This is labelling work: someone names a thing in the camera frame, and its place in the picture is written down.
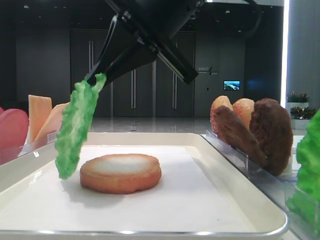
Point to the round bread slice on tray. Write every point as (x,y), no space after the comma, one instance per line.
(121,173)

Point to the white rectangular tray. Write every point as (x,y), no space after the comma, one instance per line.
(269,221)

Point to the right dark double door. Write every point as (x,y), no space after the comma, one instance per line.
(174,98)

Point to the green lettuce leaf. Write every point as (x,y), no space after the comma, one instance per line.
(308,170)
(76,120)

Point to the clear acrylic rack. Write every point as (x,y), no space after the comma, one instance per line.
(12,153)
(279,189)

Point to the standing bread slice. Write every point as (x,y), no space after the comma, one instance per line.
(243,108)
(221,100)

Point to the middle dark double door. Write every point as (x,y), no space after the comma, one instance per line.
(133,93)

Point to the right clear acrylic rack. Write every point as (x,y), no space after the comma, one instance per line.
(279,189)

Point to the potted plants in planter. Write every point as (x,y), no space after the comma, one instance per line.
(297,105)

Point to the dark double door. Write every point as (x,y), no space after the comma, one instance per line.
(85,48)
(133,93)
(174,98)

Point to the illuminated wall sign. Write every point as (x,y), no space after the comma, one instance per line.
(207,71)

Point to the front brown meat patty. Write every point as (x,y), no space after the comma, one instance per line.
(231,129)

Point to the right standing bread slice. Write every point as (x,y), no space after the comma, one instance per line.
(243,108)

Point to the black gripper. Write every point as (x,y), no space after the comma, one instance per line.
(140,32)

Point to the left standing bread slice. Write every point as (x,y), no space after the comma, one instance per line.
(221,100)

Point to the rear brown meat patty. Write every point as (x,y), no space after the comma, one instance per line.
(271,125)

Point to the leaning orange cheese slice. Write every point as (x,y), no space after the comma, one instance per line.
(53,122)

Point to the left dark double door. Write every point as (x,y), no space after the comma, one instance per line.
(85,48)

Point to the brown meat patty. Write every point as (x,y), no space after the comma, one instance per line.
(231,129)
(271,125)

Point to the left clear acrylic rack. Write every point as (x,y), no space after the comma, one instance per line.
(12,153)

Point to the white paper liner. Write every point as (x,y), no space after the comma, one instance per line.
(183,201)

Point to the tall orange cheese slice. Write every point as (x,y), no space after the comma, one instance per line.
(39,108)

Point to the wall display screen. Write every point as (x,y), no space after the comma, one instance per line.
(231,85)

